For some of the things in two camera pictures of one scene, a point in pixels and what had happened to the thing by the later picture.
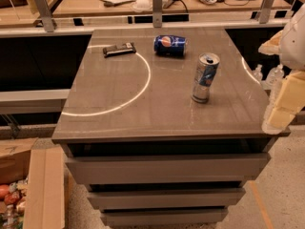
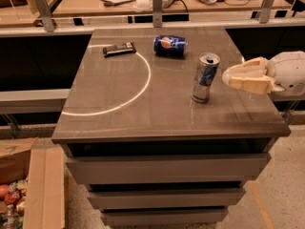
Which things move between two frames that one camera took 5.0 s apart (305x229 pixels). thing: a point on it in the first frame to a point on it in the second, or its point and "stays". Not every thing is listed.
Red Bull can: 204,77 stays
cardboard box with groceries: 31,183 stays
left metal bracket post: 44,10 stays
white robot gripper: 295,45 to 288,72
